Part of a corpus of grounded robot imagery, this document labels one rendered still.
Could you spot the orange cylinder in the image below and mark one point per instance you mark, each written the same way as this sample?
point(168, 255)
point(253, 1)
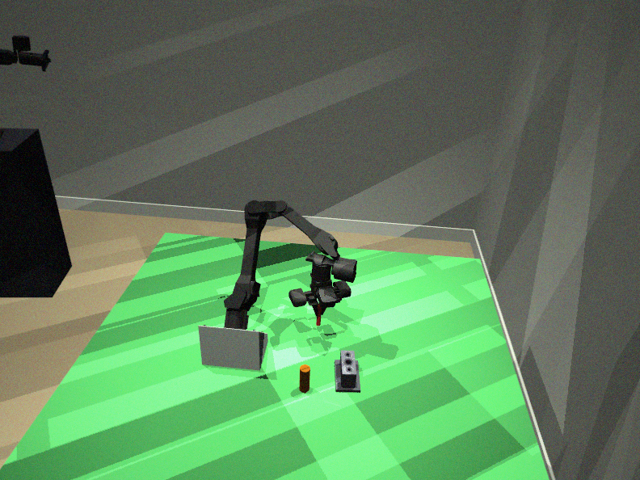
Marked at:
point(304, 378)

